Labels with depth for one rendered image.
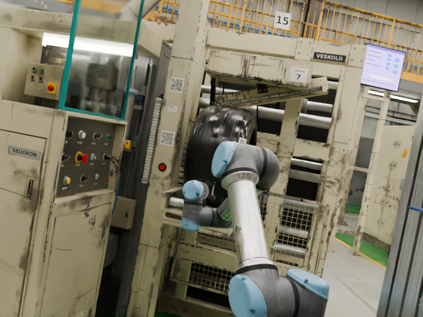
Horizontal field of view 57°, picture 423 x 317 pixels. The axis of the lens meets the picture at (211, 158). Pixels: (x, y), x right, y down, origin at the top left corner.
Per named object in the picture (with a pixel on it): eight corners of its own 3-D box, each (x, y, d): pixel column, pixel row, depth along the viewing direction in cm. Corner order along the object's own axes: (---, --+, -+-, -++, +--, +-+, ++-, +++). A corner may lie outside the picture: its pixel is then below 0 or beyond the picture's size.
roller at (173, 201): (170, 200, 208) (167, 206, 205) (169, 194, 205) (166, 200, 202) (233, 214, 201) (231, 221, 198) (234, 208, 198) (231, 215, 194)
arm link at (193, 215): (211, 233, 151) (214, 204, 152) (184, 231, 146) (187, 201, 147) (203, 230, 158) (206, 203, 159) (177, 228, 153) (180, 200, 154)
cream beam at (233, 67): (205, 73, 232) (209, 48, 231) (214, 80, 256) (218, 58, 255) (309, 88, 219) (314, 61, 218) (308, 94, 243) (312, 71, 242)
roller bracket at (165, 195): (158, 210, 200) (162, 191, 200) (181, 200, 239) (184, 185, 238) (164, 211, 199) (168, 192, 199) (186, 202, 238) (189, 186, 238)
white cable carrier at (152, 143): (141, 182, 215) (155, 97, 213) (145, 182, 220) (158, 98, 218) (148, 184, 214) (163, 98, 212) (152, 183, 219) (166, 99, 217)
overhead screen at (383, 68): (358, 83, 522) (366, 42, 519) (356, 83, 527) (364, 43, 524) (398, 92, 532) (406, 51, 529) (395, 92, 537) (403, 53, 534)
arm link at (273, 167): (291, 144, 129) (226, 211, 165) (263, 139, 125) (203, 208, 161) (299, 174, 123) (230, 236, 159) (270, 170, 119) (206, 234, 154)
